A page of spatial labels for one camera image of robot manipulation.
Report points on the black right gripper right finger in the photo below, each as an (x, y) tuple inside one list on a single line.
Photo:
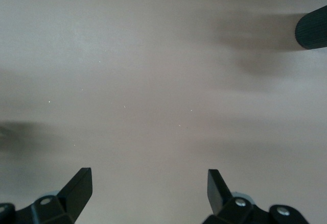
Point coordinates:
[(230, 208)]

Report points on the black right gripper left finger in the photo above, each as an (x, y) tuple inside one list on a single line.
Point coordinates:
[(64, 203)]

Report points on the black ribbed cylinder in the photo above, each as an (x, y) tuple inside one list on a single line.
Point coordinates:
[(313, 30)]

